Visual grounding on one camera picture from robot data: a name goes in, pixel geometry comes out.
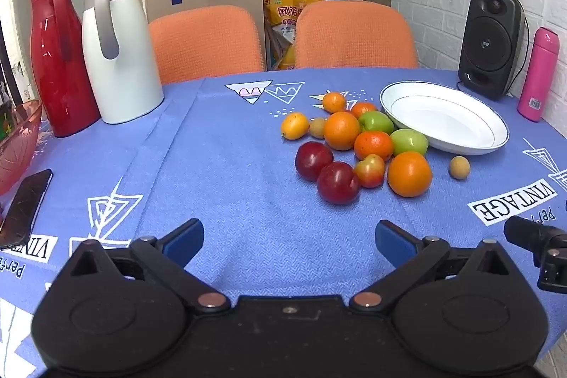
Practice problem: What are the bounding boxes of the small orange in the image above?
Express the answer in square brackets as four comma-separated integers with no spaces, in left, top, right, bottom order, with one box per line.
[322,92,347,114]

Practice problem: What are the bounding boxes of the pink glass bowl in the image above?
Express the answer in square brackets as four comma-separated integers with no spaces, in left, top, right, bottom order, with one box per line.
[0,99,44,197]

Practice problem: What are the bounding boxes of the yellow snack bag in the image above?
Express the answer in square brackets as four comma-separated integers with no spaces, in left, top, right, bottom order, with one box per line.
[263,0,329,71]

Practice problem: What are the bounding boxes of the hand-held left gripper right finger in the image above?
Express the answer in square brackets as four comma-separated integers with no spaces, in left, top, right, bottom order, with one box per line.
[349,221,517,314]

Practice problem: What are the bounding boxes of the blue printed tablecloth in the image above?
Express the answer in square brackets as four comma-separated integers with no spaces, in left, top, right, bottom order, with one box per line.
[0,66,567,378]

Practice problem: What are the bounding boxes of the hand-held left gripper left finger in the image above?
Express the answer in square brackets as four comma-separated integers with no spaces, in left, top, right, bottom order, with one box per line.
[62,219,232,314]

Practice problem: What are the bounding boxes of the orange chair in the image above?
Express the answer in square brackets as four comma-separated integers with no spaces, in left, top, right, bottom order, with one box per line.
[149,5,266,85]
[294,0,419,70]

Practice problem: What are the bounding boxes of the green jujube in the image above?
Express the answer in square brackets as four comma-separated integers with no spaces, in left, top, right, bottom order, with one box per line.
[358,111,395,136]
[390,129,430,157]

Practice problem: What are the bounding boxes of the black smartphone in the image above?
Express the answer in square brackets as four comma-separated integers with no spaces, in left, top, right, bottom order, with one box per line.
[0,169,54,249]

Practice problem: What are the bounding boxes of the pink bottle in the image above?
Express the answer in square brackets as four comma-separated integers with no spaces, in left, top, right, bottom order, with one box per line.
[517,27,560,123]

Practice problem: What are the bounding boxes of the large orange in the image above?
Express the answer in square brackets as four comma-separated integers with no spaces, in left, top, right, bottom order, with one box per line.
[387,151,433,198]
[323,111,361,151]

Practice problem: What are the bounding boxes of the dark red plum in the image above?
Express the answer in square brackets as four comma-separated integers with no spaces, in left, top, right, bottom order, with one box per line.
[295,141,334,182]
[316,161,360,205]

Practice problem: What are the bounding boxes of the white thermos jug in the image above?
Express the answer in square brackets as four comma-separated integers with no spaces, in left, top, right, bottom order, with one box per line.
[82,0,164,125]

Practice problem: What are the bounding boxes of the yellow orange fruit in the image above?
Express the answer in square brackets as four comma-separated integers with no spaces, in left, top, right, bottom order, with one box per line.
[281,112,310,140]

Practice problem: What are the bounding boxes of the red thermos jug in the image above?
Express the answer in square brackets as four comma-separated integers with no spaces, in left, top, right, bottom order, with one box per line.
[30,0,100,138]

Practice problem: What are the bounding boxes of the white round plate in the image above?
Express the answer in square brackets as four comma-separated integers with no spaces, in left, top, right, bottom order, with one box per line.
[380,81,510,156]

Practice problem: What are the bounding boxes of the reddish mandarin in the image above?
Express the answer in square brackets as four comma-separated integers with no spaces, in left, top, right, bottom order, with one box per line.
[350,101,378,119]

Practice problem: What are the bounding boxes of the pale brown longan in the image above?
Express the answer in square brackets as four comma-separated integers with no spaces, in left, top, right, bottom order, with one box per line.
[449,156,471,180]

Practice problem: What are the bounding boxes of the black speaker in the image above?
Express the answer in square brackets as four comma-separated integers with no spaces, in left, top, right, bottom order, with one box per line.
[457,0,526,101]

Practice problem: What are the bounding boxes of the deep orange tangerine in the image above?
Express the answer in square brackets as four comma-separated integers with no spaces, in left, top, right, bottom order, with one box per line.
[353,130,394,162]

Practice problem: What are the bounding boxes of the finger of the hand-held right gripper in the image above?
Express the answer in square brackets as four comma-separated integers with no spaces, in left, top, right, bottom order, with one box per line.
[504,215,567,294]

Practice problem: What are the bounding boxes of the red yellow small apple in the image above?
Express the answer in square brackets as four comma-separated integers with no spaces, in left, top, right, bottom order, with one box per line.
[353,154,386,188]

